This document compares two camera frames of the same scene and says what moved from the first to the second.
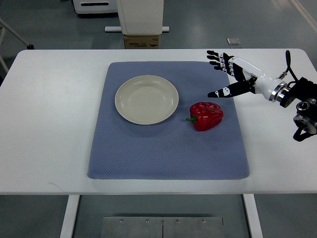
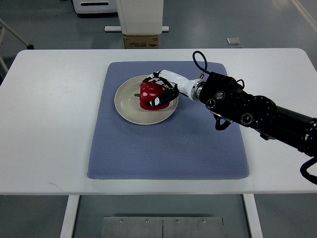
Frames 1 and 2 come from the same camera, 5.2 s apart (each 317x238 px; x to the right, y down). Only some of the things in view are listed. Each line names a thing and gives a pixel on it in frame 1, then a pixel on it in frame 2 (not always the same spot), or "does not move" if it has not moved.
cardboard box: x=141 y=41 does not move
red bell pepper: x=205 y=115 -> x=149 y=91
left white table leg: x=69 y=216 does not move
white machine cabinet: x=95 y=6 does not move
